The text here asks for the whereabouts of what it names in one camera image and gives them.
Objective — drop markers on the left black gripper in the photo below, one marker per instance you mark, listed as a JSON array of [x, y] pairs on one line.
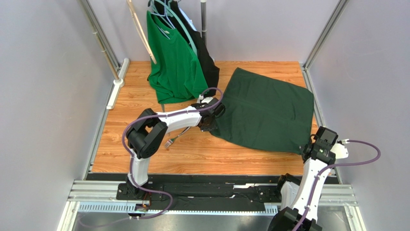
[[211, 128]]

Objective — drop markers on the green t-shirt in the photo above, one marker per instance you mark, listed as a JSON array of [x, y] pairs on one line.
[[177, 74]]

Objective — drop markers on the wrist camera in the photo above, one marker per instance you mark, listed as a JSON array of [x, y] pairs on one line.
[[203, 99], [340, 150]]

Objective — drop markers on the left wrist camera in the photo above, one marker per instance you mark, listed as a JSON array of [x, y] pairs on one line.
[[203, 99]]

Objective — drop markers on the silver fork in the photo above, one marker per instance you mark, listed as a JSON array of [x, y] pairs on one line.
[[172, 140]]

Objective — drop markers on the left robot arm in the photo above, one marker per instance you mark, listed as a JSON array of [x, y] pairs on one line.
[[143, 137]]

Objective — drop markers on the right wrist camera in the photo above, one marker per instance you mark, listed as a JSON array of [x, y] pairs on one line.
[[340, 150]]

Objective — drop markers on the metal rack pole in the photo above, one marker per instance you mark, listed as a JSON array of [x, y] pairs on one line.
[[203, 20]]

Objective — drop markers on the dark green cloth napkin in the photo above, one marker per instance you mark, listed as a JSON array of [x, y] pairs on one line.
[[265, 114]]

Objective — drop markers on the white corner pole bracket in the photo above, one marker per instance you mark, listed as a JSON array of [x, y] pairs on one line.
[[118, 84]]

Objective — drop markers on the black t-shirt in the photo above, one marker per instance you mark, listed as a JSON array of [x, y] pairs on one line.
[[196, 36]]

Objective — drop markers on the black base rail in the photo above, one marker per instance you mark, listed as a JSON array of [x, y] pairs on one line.
[[208, 193]]

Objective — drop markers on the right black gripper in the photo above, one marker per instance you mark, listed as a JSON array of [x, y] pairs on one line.
[[309, 148]]

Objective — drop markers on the teal clothes hanger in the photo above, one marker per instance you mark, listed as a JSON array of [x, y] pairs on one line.
[[167, 10]]

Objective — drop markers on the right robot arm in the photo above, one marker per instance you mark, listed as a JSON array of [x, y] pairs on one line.
[[300, 198]]

